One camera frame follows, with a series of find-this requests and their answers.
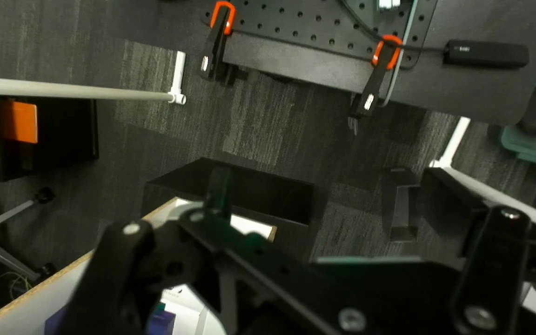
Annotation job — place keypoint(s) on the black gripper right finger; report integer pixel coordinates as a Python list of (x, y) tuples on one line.
[(492, 273)]

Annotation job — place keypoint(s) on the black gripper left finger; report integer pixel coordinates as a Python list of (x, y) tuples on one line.
[(116, 273)]

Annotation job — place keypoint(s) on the white cabinet with wooden edges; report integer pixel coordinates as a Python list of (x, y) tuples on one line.
[(38, 299)]

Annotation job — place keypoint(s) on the blue storage box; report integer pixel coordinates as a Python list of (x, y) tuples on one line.
[(161, 323)]

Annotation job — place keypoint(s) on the white angled pipe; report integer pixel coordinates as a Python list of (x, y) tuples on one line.
[(479, 187)]

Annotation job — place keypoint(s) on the black open box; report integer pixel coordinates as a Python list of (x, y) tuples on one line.
[(243, 189)]

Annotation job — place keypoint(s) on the orange block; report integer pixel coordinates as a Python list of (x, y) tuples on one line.
[(20, 122)]

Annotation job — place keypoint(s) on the white pipe rod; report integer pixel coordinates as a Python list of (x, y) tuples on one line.
[(64, 90)]

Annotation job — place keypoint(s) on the orange black bar clamp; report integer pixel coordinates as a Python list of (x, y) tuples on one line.
[(221, 38), (377, 77)]

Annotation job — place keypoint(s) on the black perforated board table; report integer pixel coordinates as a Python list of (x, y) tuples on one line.
[(343, 44)]

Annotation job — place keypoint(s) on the black stereo camera bar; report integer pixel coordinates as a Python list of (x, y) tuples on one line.
[(487, 55)]

